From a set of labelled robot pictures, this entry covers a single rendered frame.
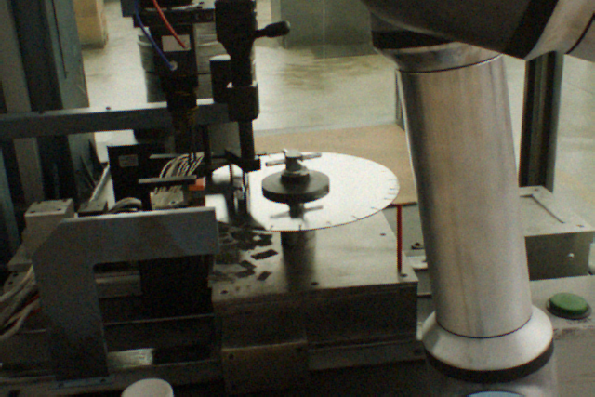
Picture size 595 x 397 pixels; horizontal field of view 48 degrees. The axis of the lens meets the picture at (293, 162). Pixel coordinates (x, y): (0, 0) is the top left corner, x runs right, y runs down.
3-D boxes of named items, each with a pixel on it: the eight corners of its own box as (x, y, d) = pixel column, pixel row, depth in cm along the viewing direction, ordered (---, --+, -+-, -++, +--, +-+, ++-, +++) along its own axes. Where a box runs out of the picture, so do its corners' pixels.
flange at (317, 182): (296, 168, 115) (296, 155, 114) (344, 183, 107) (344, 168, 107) (246, 188, 108) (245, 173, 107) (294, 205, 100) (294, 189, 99)
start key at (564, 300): (575, 304, 82) (576, 290, 82) (592, 323, 79) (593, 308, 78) (543, 308, 82) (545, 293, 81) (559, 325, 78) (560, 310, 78)
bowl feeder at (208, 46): (261, 138, 201) (253, 16, 189) (267, 173, 172) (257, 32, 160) (158, 146, 199) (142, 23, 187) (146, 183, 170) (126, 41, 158)
